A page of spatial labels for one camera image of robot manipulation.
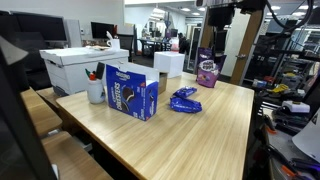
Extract large black computer monitor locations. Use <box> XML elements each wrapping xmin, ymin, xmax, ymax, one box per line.
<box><xmin>9</xmin><ymin>10</ymin><xmax>68</xmax><ymax>43</ymax></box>

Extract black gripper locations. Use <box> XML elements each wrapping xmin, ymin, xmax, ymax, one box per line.
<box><xmin>207</xmin><ymin>5</ymin><xmax>236</xmax><ymax>53</ymax></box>

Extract white bottle orange cap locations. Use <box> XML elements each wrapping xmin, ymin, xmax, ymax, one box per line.
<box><xmin>86</xmin><ymin>72</ymin><xmax>107</xmax><ymax>105</ymax></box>

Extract black office chair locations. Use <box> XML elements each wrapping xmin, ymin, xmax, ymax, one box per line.
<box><xmin>116</xmin><ymin>33</ymin><xmax>135</xmax><ymax>63</ymax></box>

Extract white device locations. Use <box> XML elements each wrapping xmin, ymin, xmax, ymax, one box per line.
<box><xmin>281</xmin><ymin>100</ymin><xmax>311</xmax><ymax>115</ymax></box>

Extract blue Oreo Cakesters box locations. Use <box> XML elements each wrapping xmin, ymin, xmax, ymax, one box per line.
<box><xmin>105</xmin><ymin>62</ymin><xmax>160</xmax><ymax>122</ymax></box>

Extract black flat panel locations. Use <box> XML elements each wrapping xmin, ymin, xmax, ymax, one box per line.
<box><xmin>0</xmin><ymin>34</ymin><xmax>58</xmax><ymax>180</ymax></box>

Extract white cube box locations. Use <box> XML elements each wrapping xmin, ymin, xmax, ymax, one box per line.
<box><xmin>153</xmin><ymin>50</ymin><xmax>186</xmax><ymax>79</ymax></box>

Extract brown wooden pillar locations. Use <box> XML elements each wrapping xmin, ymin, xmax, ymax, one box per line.
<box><xmin>199</xmin><ymin>8</ymin><xmax>216</xmax><ymax>50</ymax></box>
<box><xmin>229</xmin><ymin>9</ymin><xmax>265</xmax><ymax>86</ymax></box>

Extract yellow tool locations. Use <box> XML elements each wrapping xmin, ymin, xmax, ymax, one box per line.
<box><xmin>270</xmin><ymin>83</ymin><xmax>291</xmax><ymax>95</ymax></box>

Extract wooden side desk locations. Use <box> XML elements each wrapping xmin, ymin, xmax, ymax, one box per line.
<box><xmin>41</xmin><ymin>130</ymin><xmax>114</xmax><ymax>180</ymax></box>
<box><xmin>19</xmin><ymin>87</ymin><xmax>63</xmax><ymax>138</ymax></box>

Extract person in dark clothes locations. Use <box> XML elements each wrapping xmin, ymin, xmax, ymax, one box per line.
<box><xmin>177</xmin><ymin>32</ymin><xmax>190</xmax><ymax>55</ymax></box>

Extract white cardboard file box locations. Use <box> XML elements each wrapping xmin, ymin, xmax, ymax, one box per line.
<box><xmin>39</xmin><ymin>46</ymin><xmax>130</xmax><ymax>97</ymax></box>

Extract black metal shelf rack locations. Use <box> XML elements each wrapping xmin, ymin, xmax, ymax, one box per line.
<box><xmin>243</xmin><ymin>18</ymin><xmax>320</xmax><ymax>88</ymax></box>

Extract white cup with utensils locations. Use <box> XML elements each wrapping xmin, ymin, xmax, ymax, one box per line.
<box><xmin>105</xmin><ymin>30</ymin><xmax>121</xmax><ymax>51</ymax></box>

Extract purple snack bag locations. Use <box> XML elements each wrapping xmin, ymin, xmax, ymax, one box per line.
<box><xmin>195</xmin><ymin>47</ymin><xmax>228</xmax><ymax>89</ymax></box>

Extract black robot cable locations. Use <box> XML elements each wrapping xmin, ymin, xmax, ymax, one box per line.
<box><xmin>264</xmin><ymin>0</ymin><xmax>316</xmax><ymax>36</ymax></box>

